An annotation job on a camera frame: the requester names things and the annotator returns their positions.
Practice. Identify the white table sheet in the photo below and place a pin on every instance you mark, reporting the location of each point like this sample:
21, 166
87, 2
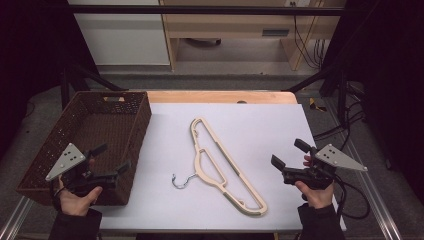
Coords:
266, 133

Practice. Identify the person's left hand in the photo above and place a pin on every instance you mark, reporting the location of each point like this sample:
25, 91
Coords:
78, 204

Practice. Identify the person's right hand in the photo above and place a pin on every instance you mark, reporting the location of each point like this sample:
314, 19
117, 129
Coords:
318, 198

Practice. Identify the aluminium rail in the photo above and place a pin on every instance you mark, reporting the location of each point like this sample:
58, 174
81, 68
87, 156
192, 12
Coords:
376, 200
15, 220

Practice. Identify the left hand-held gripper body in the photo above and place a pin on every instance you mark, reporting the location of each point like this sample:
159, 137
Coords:
66, 160

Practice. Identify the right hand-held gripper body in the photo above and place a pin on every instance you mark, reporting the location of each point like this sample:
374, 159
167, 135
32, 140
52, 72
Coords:
336, 159

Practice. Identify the light wooden desk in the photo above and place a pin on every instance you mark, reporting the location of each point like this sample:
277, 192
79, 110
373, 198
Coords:
226, 23

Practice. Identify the brown woven basket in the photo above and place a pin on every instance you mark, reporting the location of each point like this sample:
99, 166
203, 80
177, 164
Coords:
100, 126

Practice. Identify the black horizontal frame bar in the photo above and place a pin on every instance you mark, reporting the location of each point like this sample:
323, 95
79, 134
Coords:
200, 10

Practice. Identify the beige plastic clothes hanger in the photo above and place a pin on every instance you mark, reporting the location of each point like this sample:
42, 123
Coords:
233, 166

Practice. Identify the white cabinet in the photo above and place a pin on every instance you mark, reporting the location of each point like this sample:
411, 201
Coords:
123, 40

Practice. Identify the yellow black tape piece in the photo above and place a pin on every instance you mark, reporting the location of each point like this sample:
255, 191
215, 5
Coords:
313, 105

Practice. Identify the black curtain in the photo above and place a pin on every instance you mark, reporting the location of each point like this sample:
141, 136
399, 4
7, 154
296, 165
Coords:
393, 66
30, 50

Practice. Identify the black metal frame leg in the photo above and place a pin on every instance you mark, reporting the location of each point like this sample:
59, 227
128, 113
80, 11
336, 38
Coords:
83, 76
340, 86

